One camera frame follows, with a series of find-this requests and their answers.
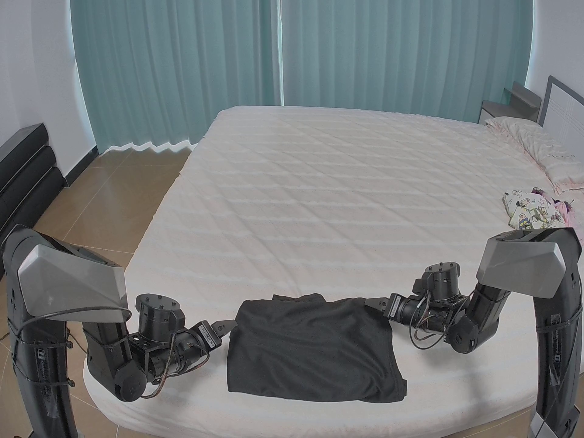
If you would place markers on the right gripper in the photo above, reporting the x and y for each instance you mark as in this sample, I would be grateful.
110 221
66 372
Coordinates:
410 310

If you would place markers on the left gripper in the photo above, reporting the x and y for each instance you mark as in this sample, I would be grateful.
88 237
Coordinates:
198 342

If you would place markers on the black shorts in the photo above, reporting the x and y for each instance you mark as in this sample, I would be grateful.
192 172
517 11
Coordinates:
315 349

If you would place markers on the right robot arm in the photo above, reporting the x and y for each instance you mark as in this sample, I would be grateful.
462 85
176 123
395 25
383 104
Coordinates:
520 263

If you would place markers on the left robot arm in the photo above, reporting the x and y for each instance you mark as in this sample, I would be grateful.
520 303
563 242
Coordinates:
73 281

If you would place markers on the bed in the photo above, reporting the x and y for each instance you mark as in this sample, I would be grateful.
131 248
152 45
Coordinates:
319 199

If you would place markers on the white printed garment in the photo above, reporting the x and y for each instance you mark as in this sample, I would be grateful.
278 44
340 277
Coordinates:
534 212

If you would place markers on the purple garment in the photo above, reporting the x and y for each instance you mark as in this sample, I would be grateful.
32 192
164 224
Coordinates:
559 202

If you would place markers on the pink garment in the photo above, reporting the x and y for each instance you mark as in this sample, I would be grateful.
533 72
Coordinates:
576 221

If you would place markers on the cream pillow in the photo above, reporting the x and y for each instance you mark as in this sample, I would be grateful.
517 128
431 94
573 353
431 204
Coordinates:
543 144

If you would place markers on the grey bedside table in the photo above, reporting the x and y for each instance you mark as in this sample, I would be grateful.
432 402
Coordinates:
506 107

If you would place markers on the blue-green curtain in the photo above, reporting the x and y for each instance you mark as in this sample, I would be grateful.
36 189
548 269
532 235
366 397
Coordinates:
401 39
182 53

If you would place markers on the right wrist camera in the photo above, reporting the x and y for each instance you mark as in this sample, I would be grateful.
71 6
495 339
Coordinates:
419 287

